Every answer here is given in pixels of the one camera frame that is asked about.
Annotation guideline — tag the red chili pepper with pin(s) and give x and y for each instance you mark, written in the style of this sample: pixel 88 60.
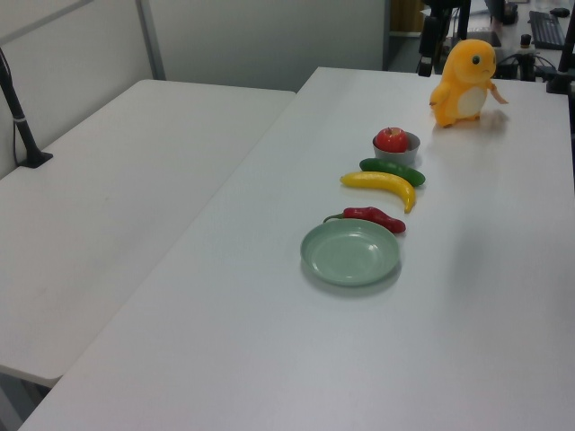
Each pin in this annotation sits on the red chili pepper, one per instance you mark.
pixel 377 216

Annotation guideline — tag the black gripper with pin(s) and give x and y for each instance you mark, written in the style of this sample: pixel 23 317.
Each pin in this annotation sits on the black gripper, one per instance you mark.
pixel 447 6

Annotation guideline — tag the grey partition post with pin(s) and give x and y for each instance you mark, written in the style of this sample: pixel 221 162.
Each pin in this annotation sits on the grey partition post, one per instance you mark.
pixel 150 38

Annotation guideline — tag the red apple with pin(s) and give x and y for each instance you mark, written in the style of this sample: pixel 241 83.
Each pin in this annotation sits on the red apple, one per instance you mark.
pixel 392 139

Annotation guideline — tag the yellow wooden panel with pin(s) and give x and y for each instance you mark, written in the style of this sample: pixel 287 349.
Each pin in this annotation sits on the yellow wooden panel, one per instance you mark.
pixel 405 15

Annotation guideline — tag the green cucumber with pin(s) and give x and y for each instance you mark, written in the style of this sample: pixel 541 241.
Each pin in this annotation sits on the green cucumber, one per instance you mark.
pixel 391 169

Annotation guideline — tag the black stand with clamp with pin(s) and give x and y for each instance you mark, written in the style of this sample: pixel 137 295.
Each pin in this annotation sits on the black stand with clamp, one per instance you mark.
pixel 561 67

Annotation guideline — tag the white side table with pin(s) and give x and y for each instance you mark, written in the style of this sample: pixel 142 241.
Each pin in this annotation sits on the white side table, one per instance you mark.
pixel 112 202

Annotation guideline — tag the black keyboard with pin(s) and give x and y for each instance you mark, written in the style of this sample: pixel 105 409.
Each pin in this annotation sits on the black keyboard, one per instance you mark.
pixel 545 29

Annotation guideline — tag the orange plush toy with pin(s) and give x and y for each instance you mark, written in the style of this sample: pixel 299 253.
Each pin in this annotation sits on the orange plush toy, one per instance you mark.
pixel 465 81

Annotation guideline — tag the black camera stand pole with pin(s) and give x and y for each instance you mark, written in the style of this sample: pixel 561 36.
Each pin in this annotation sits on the black camera stand pole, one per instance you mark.
pixel 20 121

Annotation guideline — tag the yellow banana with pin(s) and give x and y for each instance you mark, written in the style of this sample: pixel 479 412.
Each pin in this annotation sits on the yellow banana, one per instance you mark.
pixel 382 181

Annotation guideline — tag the green plate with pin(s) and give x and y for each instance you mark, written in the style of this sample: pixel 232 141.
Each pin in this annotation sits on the green plate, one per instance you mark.
pixel 350 256

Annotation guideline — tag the grey bowl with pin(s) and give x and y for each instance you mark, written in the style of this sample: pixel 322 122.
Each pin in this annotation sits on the grey bowl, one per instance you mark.
pixel 406 155

